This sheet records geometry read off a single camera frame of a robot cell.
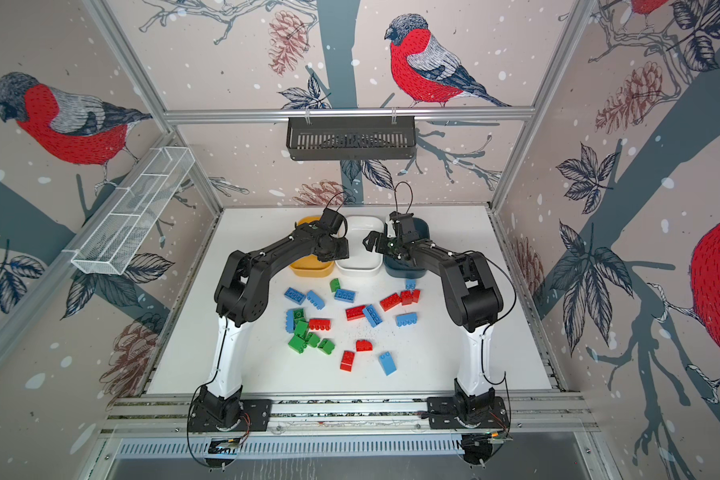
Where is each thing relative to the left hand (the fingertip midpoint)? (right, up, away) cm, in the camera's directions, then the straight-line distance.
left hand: (345, 252), depth 101 cm
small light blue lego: (+22, -10, -5) cm, 24 cm away
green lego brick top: (-13, -18, -13) cm, 26 cm away
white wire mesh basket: (-55, +6, -28) cm, 62 cm away
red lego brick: (+15, -15, -8) cm, 23 cm away
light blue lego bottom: (+13, -29, -21) cm, 38 cm away
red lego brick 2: (+4, -18, -11) cm, 21 cm away
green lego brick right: (-4, -26, -17) cm, 31 cm away
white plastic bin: (+5, -3, 0) cm, 6 cm away
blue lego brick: (-16, -14, -6) cm, 22 cm away
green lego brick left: (-12, -25, -17) cm, 33 cm away
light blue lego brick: (-9, -15, -8) cm, 19 cm away
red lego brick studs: (-7, -21, -13) cm, 25 cm away
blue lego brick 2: (0, -13, -6) cm, 15 cm away
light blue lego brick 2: (+20, -19, -12) cm, 30 cm away
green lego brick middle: (-8, -24, -16) cm, 30 cm away
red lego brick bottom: (+2, -29, -19) cm, 35 cm away
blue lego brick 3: (+9, -18, -13) cm, 24 cm away
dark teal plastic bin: (+18, -4, -10) cm, 21 cm away
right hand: (+10, +2, 0) cm, 10 cm away
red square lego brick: (+21, -13, -9) cm, 26 cm away
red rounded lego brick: (+7, -26, -16) cm, 31 cm away
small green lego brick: (-3, -10, -5) cm, 12 cm away
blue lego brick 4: (-16, -19, -12) cm, 27 cm away
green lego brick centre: (-12, -22, -14) cm, 28 cm away
